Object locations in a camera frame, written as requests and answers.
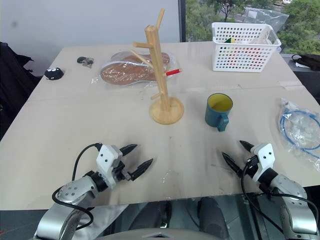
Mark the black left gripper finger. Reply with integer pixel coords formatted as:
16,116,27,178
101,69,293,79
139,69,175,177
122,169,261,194
128,157,154,182
119,143,139,157

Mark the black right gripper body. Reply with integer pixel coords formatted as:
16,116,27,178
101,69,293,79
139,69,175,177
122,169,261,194
243,154,260,176

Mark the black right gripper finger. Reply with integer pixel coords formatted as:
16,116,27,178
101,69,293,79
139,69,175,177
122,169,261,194
239,140,255,153
221,151,244,179

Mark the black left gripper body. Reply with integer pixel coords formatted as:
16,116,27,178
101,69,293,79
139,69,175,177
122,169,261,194
113,148,134,183

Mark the wooden mug tree stand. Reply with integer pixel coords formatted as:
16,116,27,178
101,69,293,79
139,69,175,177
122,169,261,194
130,7,185,126

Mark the small clear plastic scrap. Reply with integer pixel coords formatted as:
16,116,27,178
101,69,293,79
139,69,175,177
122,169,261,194
161,170,176,184

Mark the blue mug with yellow inside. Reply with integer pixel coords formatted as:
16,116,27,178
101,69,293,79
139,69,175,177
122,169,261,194
204,92,234,133

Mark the dark rounded shape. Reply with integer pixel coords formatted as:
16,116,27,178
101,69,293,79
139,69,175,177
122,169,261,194
196,196,230,233

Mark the clear plastic insole bag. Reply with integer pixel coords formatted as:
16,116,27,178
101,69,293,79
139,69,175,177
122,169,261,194
90,50,180,89

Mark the grey robot torso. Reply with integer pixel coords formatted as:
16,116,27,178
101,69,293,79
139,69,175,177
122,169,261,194
94,225,232,240

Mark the brown shoe insole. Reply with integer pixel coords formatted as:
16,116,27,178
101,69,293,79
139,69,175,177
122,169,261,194
99,55,164,86
110,50,172,74

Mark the white perforated plastic basket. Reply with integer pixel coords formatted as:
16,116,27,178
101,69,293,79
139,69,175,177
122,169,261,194
211,21,283,74

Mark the red marker pen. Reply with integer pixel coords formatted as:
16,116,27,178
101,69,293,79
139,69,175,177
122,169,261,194
165,67,184,77

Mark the black key bunch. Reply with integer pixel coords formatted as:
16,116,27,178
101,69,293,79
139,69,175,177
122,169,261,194
76,56,95,69

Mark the black bag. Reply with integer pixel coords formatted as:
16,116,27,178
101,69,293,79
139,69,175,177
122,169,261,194
290,53,320,73

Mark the small black round object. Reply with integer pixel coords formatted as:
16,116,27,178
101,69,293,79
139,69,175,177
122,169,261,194
44,67,64,81

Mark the large clear plastic bag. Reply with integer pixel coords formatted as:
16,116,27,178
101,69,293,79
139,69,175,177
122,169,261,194
243,6,290,34

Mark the black jacket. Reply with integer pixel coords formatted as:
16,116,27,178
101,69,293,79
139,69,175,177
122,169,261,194
0,40,42,141

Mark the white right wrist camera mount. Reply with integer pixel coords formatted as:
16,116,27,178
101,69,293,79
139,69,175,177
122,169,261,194
250,142,276,184

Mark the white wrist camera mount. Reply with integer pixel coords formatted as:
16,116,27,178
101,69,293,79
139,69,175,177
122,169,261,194
250,142,276,184
95,144,124,189

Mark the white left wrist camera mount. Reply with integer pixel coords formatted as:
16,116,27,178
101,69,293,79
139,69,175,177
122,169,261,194
95,144,124,189

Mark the blue coiled cable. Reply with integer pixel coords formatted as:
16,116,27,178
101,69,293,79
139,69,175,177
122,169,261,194
278,107,320,154

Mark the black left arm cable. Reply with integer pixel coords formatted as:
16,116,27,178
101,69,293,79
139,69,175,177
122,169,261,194
51,142,103,231

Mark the blue cable in plastic bag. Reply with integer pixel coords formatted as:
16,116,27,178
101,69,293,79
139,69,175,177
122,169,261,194
277,97,320,161

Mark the black window frame post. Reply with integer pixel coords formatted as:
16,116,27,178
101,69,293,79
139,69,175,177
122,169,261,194
178,0,187,43

